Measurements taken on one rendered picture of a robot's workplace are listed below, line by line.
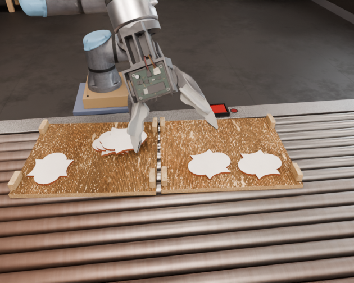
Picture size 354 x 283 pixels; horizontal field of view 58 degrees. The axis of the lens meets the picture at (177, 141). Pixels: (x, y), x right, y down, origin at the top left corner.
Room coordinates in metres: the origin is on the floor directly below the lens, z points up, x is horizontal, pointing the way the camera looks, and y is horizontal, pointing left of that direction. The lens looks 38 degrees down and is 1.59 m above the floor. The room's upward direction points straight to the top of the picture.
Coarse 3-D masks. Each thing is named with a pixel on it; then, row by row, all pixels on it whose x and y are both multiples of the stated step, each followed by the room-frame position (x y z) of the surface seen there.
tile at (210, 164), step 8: (208, 152) 0.78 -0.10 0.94; (192, 160) 0.74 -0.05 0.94; (200, 160) 0.74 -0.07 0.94; (208, 160) 0.74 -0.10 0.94; (216, 160) 0.74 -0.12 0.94; (224, 160) 0.74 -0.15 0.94; (192, 168) 0.70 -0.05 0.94; (200, 168) 0.70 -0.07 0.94; (208, 168) 0.70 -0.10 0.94; (216, 168) 0.70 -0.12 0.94; (224, 168) 0.70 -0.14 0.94; (200, 176) 0.68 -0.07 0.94; (208, 176) 0.67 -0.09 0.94
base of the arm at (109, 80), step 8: (88, 72) 1.27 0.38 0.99; (96, 72) 1.23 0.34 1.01; (104, 72) 1.23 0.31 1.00; (112, 72) 1.26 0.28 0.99; (88, 80) 1.25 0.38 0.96; (96, 80) 1.22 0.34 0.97; (104, 80) 1.22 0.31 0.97; (112, 80) 1.24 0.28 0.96; (120, 80) 1.28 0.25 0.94; (88, 88) 1.25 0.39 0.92; (96, 88) 1.22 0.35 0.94; (104, 88) 1.21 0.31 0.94; (112, 88) 1.23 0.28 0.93
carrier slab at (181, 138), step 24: (192, 120) 0.98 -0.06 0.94; (216, 120) 0.98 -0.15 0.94; (240, 120) 0.98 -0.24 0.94; (264, 120) 0.98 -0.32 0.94; (168, 144) 0.83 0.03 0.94; (192, 144) 0.83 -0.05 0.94; (216, 144) 0.83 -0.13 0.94; (240, 144) 0.83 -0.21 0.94; (264, 144) 0.83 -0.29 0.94; (168, 168) 0.71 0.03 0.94; (288, 168) 0.71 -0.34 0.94; (168, 192) 0.63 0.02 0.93; (192, 192) 0.63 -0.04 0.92
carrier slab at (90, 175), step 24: (48, 144) 0.83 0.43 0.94; (72, 144) 0.83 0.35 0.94; (144, 144) 0.83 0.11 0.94; (24, 168) 0.71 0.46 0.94; (72, 168) 0.71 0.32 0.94; (96, 168) 0.71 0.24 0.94; (120, 168) 0.71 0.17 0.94; (144, 168) 0.71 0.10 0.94; (24, 192) 0.62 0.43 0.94; (48, 192) 0.62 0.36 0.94; (72, 192) 0.62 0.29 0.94; (96, 192) 0.62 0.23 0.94; (120, 192) 0.62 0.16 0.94; (144, 192) 0.62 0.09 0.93
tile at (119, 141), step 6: (114, 132) 0.84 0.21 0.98; (120, 132) 0.84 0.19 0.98; (126, 132) 0.84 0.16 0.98; (108, 138) 0.81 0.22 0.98; (114, 138) 0.81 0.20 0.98; (120, 138) 0.81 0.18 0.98; (126, 138) 0.81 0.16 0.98; (144, 138) 0.81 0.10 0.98; (102, 144) 0.78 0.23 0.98; (108, 144) 0.78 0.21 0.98; (114, 144) 0.78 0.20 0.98; (120, 144) 0.78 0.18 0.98; (126, 144) 0.78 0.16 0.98; (108, 150) 0.76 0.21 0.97; (114, 150) 0.76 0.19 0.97; (120, 150) 0.75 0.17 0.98; (126, 150) 0.75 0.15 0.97
